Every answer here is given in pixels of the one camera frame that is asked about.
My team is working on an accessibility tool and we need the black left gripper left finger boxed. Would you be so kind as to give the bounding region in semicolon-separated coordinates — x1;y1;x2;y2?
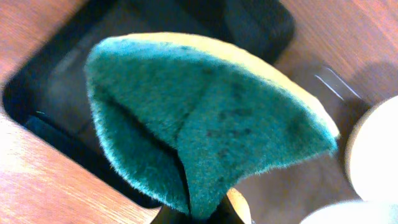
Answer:
150;205;190;224

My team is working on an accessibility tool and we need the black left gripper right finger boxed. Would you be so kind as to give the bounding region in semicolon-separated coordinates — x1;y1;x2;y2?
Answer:
214;196;244;224

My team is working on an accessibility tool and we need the green yellow sponge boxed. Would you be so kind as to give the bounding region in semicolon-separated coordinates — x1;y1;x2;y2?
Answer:
83;32;341;224

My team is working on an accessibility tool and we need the cream plate with yellow stain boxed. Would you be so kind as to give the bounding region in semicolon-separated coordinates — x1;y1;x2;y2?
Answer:
345;96;397;203

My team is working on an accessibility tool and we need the black wash tray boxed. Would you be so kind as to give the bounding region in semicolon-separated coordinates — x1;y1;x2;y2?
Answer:
2;0;295;208

